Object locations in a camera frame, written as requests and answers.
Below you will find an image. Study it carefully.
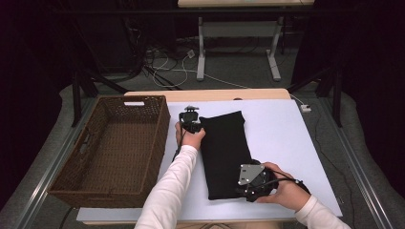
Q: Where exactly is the aluminium floor rail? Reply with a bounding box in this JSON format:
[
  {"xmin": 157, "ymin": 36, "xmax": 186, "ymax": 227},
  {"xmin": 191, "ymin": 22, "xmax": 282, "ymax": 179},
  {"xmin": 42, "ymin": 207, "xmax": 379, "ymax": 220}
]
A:
[
  {"xmin": 319, "ymin": 97, "xmax": 393, "ymax": 229},
  {"xmin": 12, "ymin": 97, "xmax": 98, "ymax": 229}
]

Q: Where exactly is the desk with white legs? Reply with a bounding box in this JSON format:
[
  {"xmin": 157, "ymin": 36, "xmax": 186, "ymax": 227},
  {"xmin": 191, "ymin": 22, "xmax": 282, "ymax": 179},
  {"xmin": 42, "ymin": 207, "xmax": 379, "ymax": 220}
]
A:
[{"xmin": 177, "ymin": 0, "xmax": 314, "ymax": 82}]

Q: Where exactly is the light wooden table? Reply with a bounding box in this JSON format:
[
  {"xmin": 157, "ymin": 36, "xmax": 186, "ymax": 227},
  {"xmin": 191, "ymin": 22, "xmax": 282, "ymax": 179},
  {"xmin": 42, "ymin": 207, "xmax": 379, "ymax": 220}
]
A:
[{"xmin": 83, "ymin": 88, "xmax": 297, "ymax": 225}]

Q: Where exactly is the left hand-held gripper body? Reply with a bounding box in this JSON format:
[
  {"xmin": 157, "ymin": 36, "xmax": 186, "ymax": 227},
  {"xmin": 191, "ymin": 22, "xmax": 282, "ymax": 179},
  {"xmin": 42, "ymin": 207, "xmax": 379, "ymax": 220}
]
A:
[{"xmin": 179, "ymin": 105, "xmax": 203, "ymax": 135}]

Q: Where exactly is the brown wicker basket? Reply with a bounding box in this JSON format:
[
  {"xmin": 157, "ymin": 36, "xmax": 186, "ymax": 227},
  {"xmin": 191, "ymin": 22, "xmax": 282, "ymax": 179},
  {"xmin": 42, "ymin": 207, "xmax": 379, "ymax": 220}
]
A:
[{"xmin": 47, "ymin": 94, "xmax": 171, "ymax": 209}]

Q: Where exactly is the thick black floor cable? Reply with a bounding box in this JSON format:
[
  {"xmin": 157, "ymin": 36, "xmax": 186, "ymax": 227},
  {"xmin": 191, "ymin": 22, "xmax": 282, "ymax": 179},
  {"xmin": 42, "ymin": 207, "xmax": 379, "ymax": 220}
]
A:
[{"xmin": 58, "ymin": 206, "xmax": 75, "ymax": 229}]

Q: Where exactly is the black sleeveless shirt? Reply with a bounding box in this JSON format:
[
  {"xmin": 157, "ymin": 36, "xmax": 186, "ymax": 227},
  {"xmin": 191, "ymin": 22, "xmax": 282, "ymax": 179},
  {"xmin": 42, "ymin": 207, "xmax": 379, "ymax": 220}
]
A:
[{"xmin": 199, "ymin": 110, "xmax": 256, "ymax": 201}]

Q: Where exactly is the black metal stand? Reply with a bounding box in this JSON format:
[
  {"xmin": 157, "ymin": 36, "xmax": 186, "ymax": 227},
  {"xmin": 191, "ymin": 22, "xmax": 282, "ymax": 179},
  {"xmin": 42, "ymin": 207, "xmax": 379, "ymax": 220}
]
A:
[
  {"xmin": 71, "ymin": 68, "xmax": 130, "ymax": 128},
  {"xmin": 286, "ymin": 65, "xmax": 344, "ymax": 128}
]

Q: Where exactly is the black horizontal metal bar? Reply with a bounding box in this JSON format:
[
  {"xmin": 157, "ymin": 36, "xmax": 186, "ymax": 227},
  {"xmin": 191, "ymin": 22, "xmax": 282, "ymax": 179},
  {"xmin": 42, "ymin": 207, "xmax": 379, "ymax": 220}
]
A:
[{"xmin": 56, "ymin": 9, "xmax": 352, "ymax": 16}]

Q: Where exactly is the right hand-held gripper black cable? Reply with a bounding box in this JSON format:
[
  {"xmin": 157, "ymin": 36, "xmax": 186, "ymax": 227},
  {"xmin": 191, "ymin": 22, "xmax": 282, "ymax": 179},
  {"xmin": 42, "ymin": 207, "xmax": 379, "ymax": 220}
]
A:
[{"xmin": 264, "ymin": 170, "xmax": 312, "ymax": 196}]

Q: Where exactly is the dark curtain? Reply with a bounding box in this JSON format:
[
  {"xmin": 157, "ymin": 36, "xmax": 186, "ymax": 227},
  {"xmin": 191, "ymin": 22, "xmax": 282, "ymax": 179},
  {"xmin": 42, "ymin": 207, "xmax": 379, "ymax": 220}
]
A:
[
  {"xmin": 0, "ymin": 0, "xmax": 75, "ymax": 211},
  {"xmin": 342, "ymin": 0, "xmax": 405, "ymax": 198}
]

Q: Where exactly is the white floor cable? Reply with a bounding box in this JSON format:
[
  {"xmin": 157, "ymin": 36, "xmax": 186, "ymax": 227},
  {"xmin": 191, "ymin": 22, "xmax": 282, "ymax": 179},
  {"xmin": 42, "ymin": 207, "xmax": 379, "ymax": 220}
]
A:
[{"xmin": 152, "ymin": 52, "xmax": 305, "ymax": 107}]

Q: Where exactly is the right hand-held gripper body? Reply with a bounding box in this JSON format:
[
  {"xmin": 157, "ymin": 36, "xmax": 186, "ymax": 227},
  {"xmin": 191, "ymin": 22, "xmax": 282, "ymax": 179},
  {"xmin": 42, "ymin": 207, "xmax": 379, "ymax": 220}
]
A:
[{"xmin": 235, "ymin": 158, "xmax": 281, "ymax": 203}]

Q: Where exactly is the hand-held gripper black cable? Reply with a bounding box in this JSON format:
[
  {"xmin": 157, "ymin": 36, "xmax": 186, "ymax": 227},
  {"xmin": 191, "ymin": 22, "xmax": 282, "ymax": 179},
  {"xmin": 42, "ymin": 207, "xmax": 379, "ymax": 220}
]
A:
[
  {"xmin": 264, "ymin": 170, "xmax": 312, "ymax": 196},
  {"xmin": 171, "ymin": 114, "xmax": 186, "ymax": 163}
]

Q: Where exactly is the white table board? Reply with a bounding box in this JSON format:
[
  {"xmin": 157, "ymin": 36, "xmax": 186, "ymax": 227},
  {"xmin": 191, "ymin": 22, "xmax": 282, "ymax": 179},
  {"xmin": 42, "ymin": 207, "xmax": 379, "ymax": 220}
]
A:
[{"xmin": 75, "ymin": 98, "xmax": 344, "ymax": 223}]

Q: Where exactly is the thin black floor cable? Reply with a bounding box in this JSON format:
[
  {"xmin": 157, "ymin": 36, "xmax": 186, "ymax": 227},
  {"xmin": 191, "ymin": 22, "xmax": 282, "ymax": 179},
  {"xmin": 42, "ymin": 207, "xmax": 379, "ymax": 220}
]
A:
[{"xmin": 314, "ymin": 115, "xmax": 355, "ymax": 223}]

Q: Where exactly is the person's left hand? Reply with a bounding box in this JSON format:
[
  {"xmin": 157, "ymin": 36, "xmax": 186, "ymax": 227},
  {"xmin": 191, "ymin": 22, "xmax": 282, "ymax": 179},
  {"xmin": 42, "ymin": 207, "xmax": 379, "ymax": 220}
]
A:
[{"xmin": 175, "ymin": 121, "xmax": 207, "ymax": 152}]

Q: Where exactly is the left hand-held gripper black cable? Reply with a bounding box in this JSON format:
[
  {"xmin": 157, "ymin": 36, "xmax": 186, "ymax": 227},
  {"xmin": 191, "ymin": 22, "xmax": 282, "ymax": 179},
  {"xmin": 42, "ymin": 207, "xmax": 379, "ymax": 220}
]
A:
[{"xmin": 171, "ymin": 114, "xmax": 186, "ymax": 163}]

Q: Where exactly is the black cable bundle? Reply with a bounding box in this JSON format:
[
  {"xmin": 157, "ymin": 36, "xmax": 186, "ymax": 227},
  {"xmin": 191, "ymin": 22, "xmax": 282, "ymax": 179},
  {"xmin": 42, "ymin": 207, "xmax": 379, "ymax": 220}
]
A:
[{"xmin": 122, "ymin": 15, "xmax": 184, "ymax": 92}]

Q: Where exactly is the person's right hand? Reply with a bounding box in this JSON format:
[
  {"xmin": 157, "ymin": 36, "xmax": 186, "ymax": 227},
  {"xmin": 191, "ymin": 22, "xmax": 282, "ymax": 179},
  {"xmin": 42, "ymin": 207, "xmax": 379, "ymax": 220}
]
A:
[{"xmin": 256, "ymin": 161, "xmax": 311, "ymax": 213}]

